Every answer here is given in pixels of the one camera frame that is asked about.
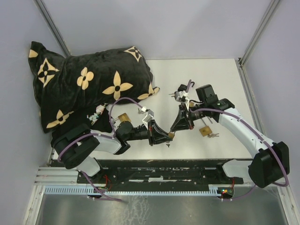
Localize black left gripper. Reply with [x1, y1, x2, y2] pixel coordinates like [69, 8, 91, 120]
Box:
[126, 119, 173, 146]

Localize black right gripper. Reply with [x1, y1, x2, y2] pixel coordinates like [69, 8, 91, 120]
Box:
[170, 103, 206, 132]

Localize large padlock keys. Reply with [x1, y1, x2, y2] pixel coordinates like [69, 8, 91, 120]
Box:
[138, 108, 145, 114]

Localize black padlock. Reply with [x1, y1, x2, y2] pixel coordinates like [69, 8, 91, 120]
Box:
[177, 81, 195, 92]

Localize large brass padlock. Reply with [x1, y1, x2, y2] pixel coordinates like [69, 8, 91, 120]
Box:
[112, 113, 131, 124]

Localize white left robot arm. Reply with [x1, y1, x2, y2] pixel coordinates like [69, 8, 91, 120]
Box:
[51, 119, 173, 183]

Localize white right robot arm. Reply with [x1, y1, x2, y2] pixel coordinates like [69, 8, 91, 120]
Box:
[171, 84, 290, 188]

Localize brass padlock long shackle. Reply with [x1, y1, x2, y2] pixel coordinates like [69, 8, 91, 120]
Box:
[199, 118, 212, 137]

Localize long shackle padlock keys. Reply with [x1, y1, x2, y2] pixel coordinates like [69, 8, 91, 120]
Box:
[208, 133, 219, 138]

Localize black floral garment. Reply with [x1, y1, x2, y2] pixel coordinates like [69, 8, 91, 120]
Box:
[51, 104, 113, 147]

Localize black floral plush pillow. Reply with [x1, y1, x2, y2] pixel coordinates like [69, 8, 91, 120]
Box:
[28, 41, 160, 133]

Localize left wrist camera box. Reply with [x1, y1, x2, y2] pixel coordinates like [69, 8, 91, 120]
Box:
[142, 107, 154, 128]

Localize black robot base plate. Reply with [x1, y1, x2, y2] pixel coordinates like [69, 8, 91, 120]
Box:
[90, 159, 244, 190]

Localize light blue cable duct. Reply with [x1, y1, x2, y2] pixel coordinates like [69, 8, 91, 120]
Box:
[44, 185, 233, 196]

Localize right aluminium frame post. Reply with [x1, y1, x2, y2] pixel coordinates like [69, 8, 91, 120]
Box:
[238, 0, 285, 68]

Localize aluminium frame post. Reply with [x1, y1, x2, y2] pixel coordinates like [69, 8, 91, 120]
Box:
[34, 0, 71, 57]
[238, 0, 285, 68]

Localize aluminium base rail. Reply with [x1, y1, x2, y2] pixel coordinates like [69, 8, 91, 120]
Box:
[34, 164, 288, 187]

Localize left aluminium frame post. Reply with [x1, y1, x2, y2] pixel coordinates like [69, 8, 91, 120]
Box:
[34, 0, 71, 57]

